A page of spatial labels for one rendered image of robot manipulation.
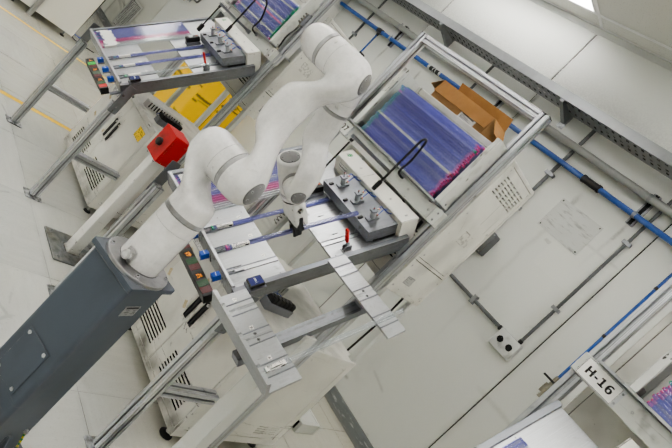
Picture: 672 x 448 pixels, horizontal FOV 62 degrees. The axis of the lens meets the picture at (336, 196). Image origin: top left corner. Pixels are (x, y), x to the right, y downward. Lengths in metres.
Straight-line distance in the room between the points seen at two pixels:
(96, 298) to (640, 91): 3.29
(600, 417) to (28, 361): 1.63
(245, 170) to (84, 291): 0.52
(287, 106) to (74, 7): 5.00
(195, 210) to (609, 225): 2.61
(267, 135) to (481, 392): 2.41
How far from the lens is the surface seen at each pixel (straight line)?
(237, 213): 2.15
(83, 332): 1.58
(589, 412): 2.00
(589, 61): 4.12
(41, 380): 1.67
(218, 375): 2.24
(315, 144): 1.64
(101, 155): 3.43
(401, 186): 2.23
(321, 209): 2.20
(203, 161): 1.45
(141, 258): 1.51
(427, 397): 3.57
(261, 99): 3.27
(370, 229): 2.06
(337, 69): 1.40
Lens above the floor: 1.35
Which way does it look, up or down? 6 degrees down
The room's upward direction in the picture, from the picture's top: 45 degrees clockwise
